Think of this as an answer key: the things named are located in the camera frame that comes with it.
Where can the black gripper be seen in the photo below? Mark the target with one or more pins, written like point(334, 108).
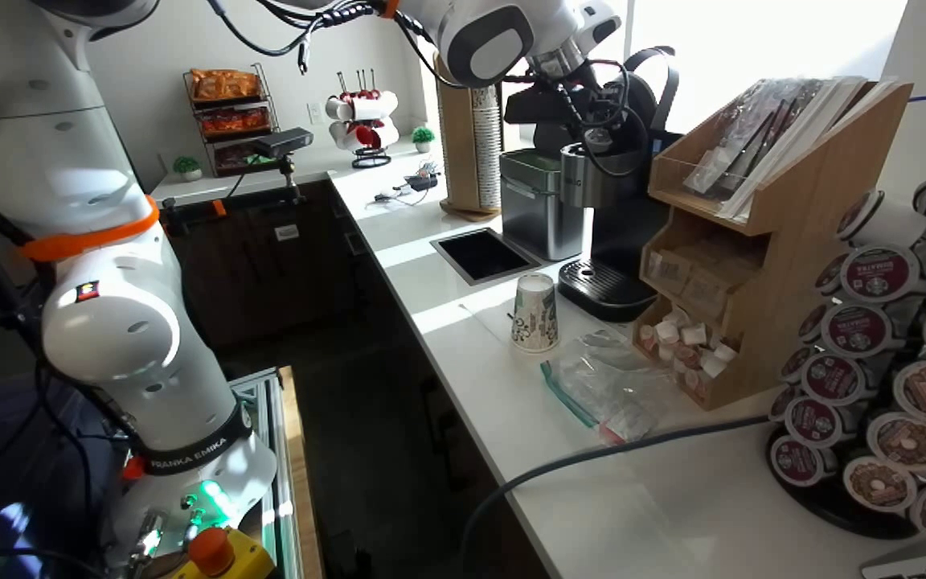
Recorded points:
point(569, 105)

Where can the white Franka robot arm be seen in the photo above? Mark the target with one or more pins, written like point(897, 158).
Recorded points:
point(111, 322)

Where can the black and steel coffee machine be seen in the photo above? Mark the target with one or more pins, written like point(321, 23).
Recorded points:
point(625, 229)

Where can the flat black counter object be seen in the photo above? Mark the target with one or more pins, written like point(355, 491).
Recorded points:
point(372, 158)

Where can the dark printed brochure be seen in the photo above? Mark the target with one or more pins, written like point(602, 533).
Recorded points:
point(746, 134)

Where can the steel framed counter chute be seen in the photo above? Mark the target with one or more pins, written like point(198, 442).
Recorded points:
point(483, 256)

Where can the small green plant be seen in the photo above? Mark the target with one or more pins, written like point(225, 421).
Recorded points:
point(421, 135)
point(188, 166)

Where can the printed paper cup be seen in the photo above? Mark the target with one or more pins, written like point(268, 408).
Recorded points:
point(535, 310)

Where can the white creamer cup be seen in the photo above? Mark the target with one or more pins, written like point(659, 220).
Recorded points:
point(668, 327)
point(695, 332)
point(715, 361)

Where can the white edged booklet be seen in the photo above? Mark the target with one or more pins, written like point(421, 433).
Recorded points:
point(810, 134)

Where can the wooden condiment organizer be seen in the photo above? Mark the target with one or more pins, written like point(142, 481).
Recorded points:
point(805, 195)

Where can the clear plastic zip bag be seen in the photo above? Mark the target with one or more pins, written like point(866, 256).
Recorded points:
point(612, 388)

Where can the dark wooden cabinet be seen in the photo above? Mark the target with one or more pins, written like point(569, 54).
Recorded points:
point(270, 277)

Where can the snack shelf rack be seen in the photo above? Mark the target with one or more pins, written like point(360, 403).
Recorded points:
point(225, 116)

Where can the robot mounting table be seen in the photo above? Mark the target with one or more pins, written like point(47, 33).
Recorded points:
point(291, 483)

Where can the yellow emergency stop button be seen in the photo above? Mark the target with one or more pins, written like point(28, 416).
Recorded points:
point(210, 548)

